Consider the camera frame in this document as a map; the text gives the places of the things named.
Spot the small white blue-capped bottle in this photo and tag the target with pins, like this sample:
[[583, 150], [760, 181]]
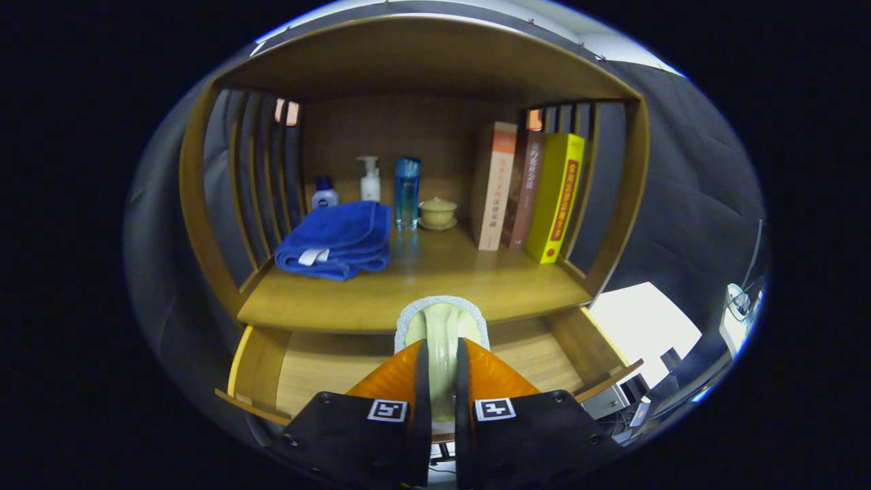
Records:
[[324, 197]]

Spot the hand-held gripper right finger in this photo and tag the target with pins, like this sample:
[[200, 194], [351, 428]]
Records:
[[463, 422]]

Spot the white desk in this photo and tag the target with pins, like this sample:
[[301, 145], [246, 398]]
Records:
[[646, 327]]

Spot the brown book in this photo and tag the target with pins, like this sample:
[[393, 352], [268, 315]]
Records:
[[524, 197]]

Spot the blue folded towel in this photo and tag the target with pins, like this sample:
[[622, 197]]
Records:
[[340, 235]]

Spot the blue glass bottle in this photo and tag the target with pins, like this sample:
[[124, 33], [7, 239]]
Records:
[[407, 197]]

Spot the black backdrop cloth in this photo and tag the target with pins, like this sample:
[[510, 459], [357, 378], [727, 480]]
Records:
[[680, 204]]

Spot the white pump bottle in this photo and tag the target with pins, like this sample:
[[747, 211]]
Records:
[[369, 187]]

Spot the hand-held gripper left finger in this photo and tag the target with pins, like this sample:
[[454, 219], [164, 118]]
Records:
[[423, 408]]

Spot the grey drawer unit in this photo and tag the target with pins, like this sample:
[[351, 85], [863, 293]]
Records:
[[605, 405]]

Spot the wooden countertop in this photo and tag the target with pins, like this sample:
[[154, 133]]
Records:
[[476, 286]]

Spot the beige orange-topped book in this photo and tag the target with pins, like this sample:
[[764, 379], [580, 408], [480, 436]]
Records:
[[497, 190]]

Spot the yellow book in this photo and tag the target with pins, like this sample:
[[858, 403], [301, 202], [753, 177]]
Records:
[[554, 204]]

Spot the beige lidded teacup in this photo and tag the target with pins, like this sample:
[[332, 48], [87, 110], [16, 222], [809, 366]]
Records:
[[437, 213]]

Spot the wooden cabinet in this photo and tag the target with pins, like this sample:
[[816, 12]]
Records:
[[408, 61]]

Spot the wooden drawer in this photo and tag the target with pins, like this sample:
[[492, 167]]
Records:
[[326, 367]]

